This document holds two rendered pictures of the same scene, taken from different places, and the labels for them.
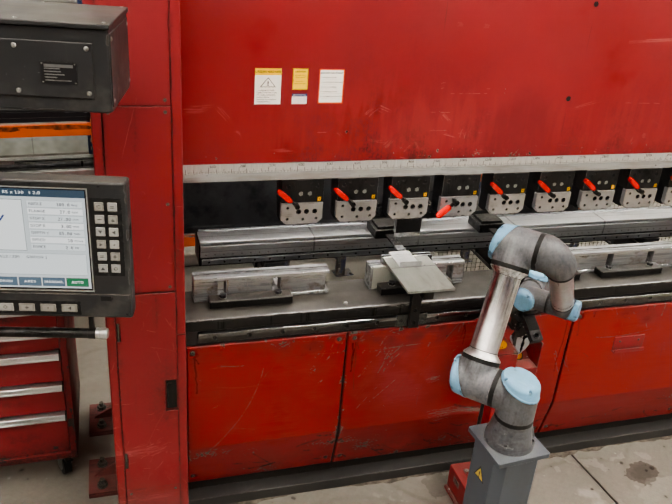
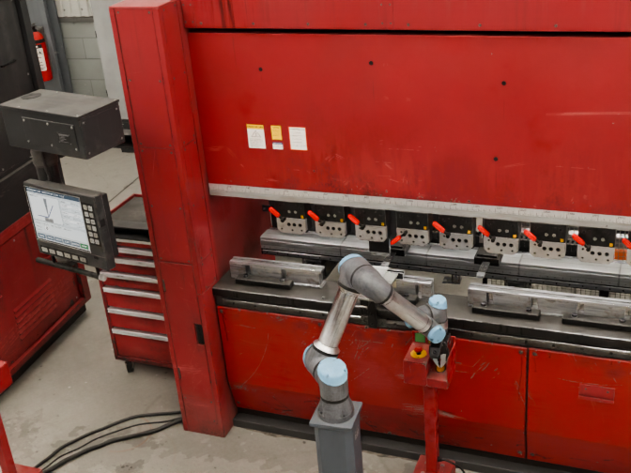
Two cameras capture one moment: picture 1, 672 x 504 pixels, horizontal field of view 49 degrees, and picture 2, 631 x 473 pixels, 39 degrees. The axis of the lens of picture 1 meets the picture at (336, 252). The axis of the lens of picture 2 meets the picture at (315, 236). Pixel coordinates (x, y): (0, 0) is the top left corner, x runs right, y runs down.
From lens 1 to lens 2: 2.70 m
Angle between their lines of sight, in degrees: 37
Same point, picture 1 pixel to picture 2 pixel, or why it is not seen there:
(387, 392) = (364, 377)
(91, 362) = not seen: hidden behind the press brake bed
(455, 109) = (394, 160)
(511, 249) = (343, 272)
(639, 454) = not seen: outside the picture
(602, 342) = (566, 385)
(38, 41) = (54, 123)
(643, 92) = (574, 158)
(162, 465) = (200, 383)
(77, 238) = (80, 222)
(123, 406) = (173, 334)
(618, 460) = not seen: outside the picture
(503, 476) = (318, 434)
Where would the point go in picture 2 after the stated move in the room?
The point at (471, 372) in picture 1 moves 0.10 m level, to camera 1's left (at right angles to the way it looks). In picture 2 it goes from (310, 355) to (291, 347)
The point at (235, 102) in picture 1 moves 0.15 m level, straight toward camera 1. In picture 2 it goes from (238, 145) to (218, 156)
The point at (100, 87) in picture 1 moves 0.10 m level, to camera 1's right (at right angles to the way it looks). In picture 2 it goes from (80, 146) to (95, 150)
